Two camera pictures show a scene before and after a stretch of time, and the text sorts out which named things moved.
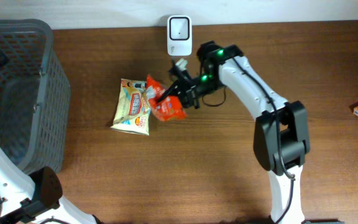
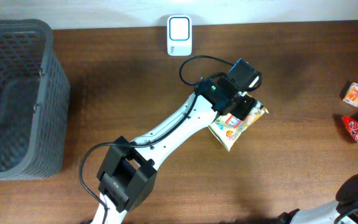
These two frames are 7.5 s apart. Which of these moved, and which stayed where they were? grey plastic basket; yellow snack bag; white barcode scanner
Moved: yellow snack bag
Stayed: grey plastic basket; white barcode scanner
